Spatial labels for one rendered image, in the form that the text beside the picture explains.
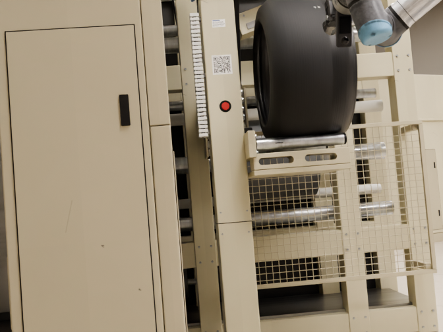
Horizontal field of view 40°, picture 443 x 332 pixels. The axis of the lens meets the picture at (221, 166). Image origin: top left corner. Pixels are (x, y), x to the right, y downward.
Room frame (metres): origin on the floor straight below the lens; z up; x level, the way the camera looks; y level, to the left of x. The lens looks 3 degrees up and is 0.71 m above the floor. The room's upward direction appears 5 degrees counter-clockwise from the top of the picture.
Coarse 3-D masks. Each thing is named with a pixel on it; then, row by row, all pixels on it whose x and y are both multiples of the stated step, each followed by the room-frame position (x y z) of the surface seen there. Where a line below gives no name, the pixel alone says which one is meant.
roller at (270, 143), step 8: (288, 136) 2.23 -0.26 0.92; (296, 136) 2.22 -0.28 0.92; (304, 136) 2.22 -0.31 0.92; (312, 136) 2.22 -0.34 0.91; (320, 136) 2.22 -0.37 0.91; (328, 136) 2.22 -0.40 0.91; (336, 136) 2.23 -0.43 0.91; (344, 136) 2.23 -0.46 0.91; (256, 144) 2.21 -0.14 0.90; (264, 144) 2.20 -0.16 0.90; (272, 144) 2.21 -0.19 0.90; (280, 144) 2.21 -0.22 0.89; (288, 144) 2.21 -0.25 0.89; (296, 144) 2.22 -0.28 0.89; (304, 144) 2.22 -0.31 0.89; (312, 144) 2.22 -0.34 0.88; (320, 144) 2.23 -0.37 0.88; (328, 144) 2.23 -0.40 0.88; (336, 144) 2.24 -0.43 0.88
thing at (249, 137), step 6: (246, 132) 2.20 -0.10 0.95; (252, 132) 2.16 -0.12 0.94; (246, 138) 2.21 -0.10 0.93; (252, 138) 2.16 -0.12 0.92; (246, 144) 2.22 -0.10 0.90; (252, 144) 2.16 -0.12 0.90; (246, 150) 2.24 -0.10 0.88; (252, 150) 2.16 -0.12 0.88; (246, 156) 2.25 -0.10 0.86; (252, 156) 2.16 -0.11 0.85
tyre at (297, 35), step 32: (288, 0) 2.18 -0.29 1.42; (320, 0) 2.18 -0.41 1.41; (256, 32) 2.45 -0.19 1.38; (288, 32) 2.09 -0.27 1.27; (320, 32) 2.09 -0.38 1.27; (352, 32) 2.14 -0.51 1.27; (256, 64) 2.56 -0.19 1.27; (288, 64) 2.08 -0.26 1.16; (320, 64) 2.08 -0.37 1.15; (352, 64) 2.11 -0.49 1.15; (256, 96) 2.57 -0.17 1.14; (288, 96) 2.11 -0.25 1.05; (320, 96) 2.12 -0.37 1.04; (352, 96) 2.16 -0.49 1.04; (288, 128) 2.20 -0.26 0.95; (320, 128) 2.22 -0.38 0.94
